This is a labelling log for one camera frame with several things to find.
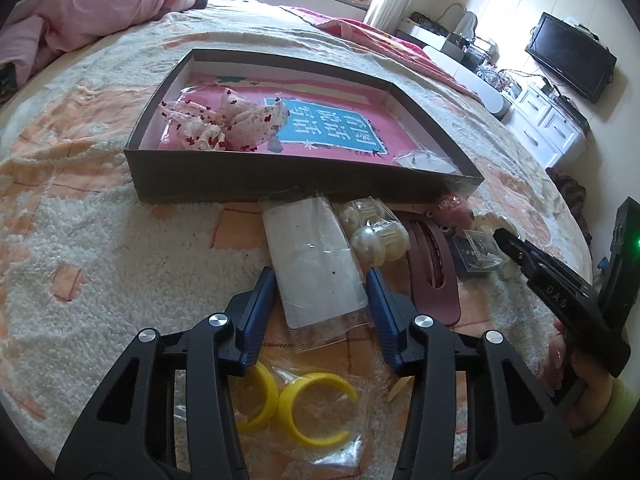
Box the brown knitted cloth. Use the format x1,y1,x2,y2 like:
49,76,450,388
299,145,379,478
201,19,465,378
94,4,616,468
545,166,595,243

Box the white drawer cabinet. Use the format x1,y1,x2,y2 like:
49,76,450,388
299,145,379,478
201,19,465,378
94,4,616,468
504,82,590,172

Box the dark cardboard box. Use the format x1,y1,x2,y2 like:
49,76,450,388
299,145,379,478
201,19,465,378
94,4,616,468
123,48,485,206

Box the clear plastic earring bag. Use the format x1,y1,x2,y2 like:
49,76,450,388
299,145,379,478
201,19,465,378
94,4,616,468
172,359,370,469

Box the person's right forearm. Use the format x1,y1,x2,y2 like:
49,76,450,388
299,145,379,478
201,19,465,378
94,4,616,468
592,377,640,466

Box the yellow hoop earring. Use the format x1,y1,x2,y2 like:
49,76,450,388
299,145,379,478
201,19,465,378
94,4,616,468
277,371,360,447
233,360,280,434

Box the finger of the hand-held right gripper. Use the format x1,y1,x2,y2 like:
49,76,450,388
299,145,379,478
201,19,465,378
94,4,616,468
502,246,541,287
494,228,556,267

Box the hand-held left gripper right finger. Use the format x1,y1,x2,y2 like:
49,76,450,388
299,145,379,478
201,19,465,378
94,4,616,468
366,267,571,480

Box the pearl hair clips packet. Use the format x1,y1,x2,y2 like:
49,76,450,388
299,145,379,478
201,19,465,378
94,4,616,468
334,196,412,267

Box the maroon hair clip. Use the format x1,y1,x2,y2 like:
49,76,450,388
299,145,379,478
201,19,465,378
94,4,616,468
403,215,462,325

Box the white lace bow red dots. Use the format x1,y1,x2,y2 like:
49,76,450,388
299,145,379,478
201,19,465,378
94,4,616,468
159,87,289,154

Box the person's right hand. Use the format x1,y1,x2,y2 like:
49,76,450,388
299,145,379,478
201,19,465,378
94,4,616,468
542,317,620,437

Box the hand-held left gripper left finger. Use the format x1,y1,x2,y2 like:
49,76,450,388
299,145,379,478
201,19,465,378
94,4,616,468
55,266,277,480

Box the pink paper with blue label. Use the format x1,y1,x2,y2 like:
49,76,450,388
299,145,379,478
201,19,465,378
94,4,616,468
159,72,431,162

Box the white bench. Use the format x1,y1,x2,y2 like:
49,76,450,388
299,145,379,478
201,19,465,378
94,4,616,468
396,25,514,121

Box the pink fluffy hair clip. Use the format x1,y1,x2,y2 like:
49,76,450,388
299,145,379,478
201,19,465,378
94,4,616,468
436,196,476,235

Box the small blue jewelry box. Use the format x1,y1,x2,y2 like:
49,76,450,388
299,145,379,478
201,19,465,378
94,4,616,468
447,229,507,282

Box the black television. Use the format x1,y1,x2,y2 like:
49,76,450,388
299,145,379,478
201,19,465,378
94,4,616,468
524,12,618,105

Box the cream hair accessory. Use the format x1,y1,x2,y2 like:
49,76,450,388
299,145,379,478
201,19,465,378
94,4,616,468
474,211,519,241

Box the clear packet with white card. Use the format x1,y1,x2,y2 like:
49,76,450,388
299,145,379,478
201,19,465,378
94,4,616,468
259,189,375,357

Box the silver bow hair clip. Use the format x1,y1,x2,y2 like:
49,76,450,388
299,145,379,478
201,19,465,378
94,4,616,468
394,149,455,177

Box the red patterned blanket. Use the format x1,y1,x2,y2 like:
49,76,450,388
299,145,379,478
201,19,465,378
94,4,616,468
279,5,482,107

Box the pink quilt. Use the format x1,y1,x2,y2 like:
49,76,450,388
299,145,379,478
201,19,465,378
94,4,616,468
0,0,202,88

